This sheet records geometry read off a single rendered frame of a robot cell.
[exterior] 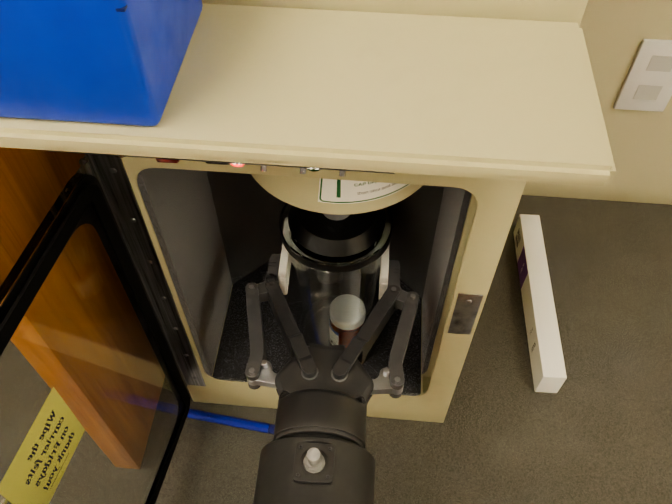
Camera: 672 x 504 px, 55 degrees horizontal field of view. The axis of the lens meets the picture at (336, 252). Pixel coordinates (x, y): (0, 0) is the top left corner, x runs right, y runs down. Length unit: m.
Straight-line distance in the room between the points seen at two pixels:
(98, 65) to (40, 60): 0.02
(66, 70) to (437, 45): 0.18
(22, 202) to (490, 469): 0.59
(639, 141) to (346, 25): 0.77
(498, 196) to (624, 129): 0.59
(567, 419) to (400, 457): 0.22
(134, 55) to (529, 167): 0.18
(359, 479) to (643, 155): 0.76
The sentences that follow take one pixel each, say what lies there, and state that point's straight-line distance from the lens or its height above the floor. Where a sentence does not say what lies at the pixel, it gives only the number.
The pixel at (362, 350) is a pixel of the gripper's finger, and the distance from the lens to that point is 0.57.
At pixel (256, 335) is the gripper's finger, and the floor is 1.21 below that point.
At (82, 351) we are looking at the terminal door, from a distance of 0.53.
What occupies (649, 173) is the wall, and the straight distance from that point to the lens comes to 1.14.
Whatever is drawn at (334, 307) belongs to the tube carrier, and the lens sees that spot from 0.65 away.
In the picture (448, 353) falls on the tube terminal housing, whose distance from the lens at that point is 0.68.
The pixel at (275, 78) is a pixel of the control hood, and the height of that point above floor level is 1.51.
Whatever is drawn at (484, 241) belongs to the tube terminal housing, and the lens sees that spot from 0.53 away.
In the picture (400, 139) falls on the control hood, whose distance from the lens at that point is 0.30.
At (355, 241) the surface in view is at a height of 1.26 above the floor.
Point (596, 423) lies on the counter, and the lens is 0.90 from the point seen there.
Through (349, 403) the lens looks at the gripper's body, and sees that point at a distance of 0.53.
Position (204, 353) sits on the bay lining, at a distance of 0.74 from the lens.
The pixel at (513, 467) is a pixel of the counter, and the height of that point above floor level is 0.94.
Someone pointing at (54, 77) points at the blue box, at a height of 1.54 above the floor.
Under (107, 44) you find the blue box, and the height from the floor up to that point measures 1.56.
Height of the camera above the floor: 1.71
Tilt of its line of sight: 53 degrees down
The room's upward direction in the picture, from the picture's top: straight up
